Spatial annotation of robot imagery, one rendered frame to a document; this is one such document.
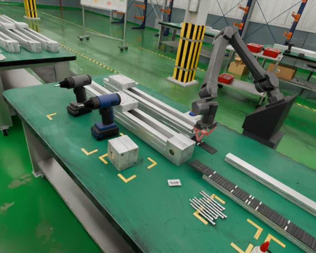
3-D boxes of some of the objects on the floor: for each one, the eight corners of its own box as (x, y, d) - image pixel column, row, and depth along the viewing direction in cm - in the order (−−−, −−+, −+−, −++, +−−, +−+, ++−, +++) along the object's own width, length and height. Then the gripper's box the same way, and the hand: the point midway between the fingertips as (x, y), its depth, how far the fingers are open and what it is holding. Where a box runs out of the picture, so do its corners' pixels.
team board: (77, 40, 630) (72, -41, 530) (88, 39, 671) (86, -37, 571) (120, 51, 589) (124, -35, 488) (129, 49, 629) (134, -31, 529)
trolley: (264, 101, 406) (288, 46, 354) (260, 110, 364) (286, 50, 312) (213, 85, 446) (228, 34, 394) (204, 92, 404) (219, 36, 352)
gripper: (208, 118, 96) (200, 145, 104) (222, 111, 104) (213, 137, 112) (196, 111, 100) (190, 138, 108) (210, 106, 108) (203, 131, 116)
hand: (202, 136), depth 110 cm, fingers open, 8 cm apart
